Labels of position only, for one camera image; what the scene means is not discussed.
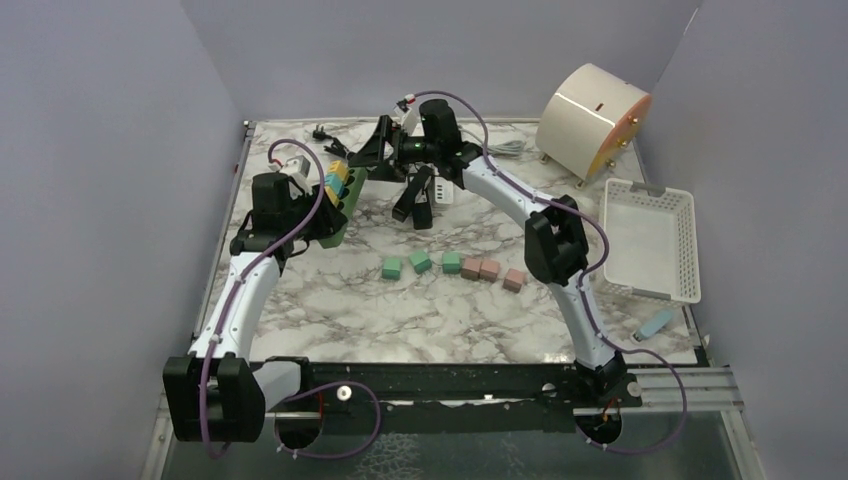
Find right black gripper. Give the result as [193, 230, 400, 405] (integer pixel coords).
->
[348, 116, 440, 185]

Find green power strip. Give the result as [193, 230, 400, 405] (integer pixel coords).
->
[319, 167, 368, 249]

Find yellow plug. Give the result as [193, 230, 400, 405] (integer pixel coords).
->
[324, 185, 339, 205]
[327, 160, 349, 182]

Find blue plug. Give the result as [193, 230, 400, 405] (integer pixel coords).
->
[324, 173, 345, 194]

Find green plug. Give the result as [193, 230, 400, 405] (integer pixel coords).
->
[408, 250, 432, 274]
[381, 257, 403, 281]
[442, 251, 462, 275]

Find pink plug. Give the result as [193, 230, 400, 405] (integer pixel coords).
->
[460, 257, 482, 280]
[479, 258, 501, 283]
[502, 268, 527, 293]

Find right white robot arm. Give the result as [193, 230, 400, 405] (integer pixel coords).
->
[348, 99, 627, 407]

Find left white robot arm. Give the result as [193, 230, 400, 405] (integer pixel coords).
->
[163, 173, 351, 443]

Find black power strip middle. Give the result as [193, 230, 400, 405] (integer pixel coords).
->
[392, 166, 434, 230]

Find white power strip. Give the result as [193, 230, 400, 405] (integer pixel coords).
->
[430, 177, 455, 209]

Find beige cylindrical container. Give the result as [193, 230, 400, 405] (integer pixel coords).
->
[535, 63, 653, 183]

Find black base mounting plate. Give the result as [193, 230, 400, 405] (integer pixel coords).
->
[250, 357, 642, 435]

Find white plastic basket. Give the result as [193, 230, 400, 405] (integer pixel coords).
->
[597, 178, 702, 307]

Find light blue small device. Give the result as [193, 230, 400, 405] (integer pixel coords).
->
[632, 310, 674, 342]

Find black power cable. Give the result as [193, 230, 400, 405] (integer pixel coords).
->
[311, 125, 352, 160]

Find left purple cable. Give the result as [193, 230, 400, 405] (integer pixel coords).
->
[197, 139, 382, 462]

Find purple cable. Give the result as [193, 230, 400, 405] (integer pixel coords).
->
[397, 90, 687, 457]
[197, 139, 382, 462]

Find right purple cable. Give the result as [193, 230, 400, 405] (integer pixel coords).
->
[397, 90, 687, 457]

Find grey coiled cable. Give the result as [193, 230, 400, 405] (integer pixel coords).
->
[463, 129, 528, 159]

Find aluminium rail frame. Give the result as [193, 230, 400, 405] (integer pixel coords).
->
[142, 363, 764, 479]

